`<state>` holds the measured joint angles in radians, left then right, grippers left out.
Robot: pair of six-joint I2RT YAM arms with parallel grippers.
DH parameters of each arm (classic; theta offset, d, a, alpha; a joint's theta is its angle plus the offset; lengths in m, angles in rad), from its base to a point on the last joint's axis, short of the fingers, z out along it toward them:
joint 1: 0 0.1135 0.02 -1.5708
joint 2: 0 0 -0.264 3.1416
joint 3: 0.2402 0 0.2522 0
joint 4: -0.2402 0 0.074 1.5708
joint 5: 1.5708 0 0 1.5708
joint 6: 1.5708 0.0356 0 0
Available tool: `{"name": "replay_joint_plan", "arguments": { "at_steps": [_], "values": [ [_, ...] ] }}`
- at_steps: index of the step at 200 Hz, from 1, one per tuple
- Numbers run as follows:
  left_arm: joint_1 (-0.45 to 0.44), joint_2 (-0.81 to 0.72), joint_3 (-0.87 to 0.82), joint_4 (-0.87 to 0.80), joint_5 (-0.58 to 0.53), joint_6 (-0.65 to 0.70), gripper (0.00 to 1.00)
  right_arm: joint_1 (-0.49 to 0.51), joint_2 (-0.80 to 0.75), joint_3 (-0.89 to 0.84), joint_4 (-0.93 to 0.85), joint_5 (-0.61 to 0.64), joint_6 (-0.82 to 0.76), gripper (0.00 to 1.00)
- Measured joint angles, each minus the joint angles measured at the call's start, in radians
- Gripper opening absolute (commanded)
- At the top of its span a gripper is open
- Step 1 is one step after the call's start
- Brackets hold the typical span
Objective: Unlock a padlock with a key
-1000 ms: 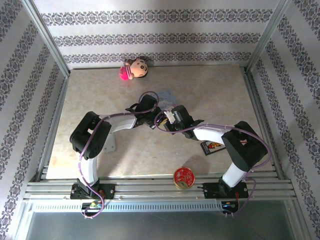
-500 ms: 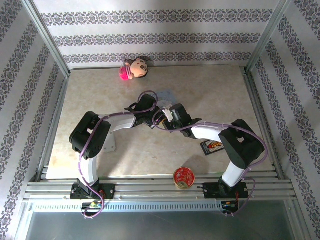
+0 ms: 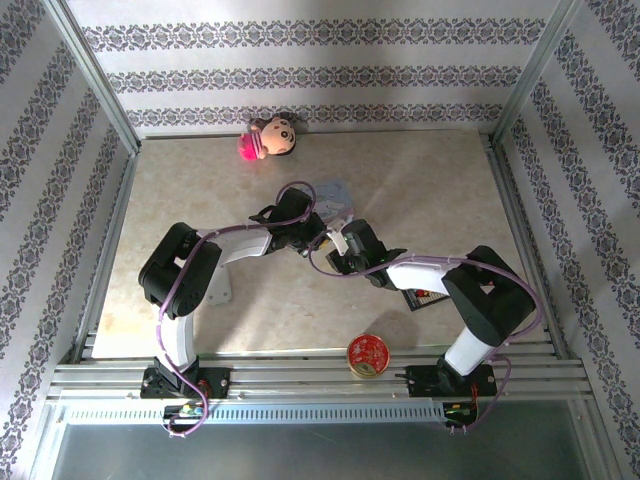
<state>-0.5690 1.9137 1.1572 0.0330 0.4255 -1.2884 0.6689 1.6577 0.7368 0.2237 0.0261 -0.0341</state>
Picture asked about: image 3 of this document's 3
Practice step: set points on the aluminium side rail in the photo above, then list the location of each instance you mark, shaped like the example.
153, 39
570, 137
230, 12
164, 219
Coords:
525, 225
107, 260

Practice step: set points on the round red tin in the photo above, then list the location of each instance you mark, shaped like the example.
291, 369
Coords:
368, 352

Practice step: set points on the aluminium front rail bed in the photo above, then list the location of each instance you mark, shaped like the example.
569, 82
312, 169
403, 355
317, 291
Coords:
300, 380

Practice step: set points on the aluminium back rail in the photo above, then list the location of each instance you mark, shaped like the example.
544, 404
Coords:
400, 133

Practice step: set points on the black printed card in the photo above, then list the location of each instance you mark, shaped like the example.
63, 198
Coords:
425, 299

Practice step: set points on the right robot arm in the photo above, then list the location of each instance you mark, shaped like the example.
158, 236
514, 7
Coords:
415, 270

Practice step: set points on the plush doll with pink hat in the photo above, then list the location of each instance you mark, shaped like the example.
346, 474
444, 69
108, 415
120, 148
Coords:
277, 135

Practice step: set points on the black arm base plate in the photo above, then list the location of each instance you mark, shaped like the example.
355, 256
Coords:
220, 382
420, 382

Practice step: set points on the small connector board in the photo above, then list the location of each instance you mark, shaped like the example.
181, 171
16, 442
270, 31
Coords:
187, 410
457, 412

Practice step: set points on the grey metal sheet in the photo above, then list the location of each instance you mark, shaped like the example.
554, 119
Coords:
320, 455

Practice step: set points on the aluminium frame post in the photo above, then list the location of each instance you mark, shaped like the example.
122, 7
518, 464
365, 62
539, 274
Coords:
95, 85
540, 65

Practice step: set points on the white mounting plate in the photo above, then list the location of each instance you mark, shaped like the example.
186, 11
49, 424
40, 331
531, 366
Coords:
222, 290

